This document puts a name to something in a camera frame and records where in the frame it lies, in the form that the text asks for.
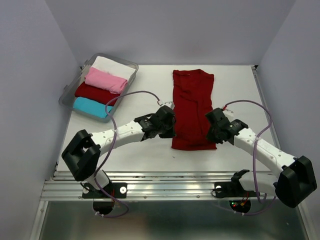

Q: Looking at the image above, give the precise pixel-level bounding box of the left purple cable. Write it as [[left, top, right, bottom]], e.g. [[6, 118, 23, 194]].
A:
[[93, 90, 163, 218]]

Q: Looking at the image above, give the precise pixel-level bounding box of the clear plastic storage bin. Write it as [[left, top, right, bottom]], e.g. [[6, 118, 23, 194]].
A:
[[58, 53, 139, 123]]

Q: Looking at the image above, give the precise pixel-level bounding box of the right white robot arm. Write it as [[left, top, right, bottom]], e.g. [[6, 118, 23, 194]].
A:
[[205, 108, 317, 208]]

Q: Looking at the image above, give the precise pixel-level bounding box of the rolled pink t shirt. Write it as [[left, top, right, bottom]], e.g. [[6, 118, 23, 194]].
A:
[[84, 67, 128, 94]]

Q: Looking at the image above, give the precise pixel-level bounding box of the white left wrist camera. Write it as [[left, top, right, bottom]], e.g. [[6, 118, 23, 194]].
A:
[[157, 100, 175, 110]]

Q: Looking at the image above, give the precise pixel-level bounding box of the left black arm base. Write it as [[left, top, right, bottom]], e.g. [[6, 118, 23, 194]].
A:
[[80, 182, 128, 199]]

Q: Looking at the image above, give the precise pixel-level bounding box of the rolled white t shirt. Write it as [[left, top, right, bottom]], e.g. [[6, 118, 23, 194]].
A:
[[91, 56, 137, 80]]

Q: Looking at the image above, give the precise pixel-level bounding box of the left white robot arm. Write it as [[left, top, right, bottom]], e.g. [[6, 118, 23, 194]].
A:
[[61, 102, 176, 197]]

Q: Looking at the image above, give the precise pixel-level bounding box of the rolled dark red t shirt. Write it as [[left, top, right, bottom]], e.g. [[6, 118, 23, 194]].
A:
[[74, 82, 120, 105]]

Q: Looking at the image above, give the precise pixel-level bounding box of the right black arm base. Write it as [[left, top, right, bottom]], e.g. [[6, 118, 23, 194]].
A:
[[211, 169, 254, 199]]

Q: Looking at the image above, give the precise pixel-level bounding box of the rolled cyan t shirt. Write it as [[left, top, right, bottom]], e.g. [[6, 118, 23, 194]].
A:
[[73, 97, 107, 118]]

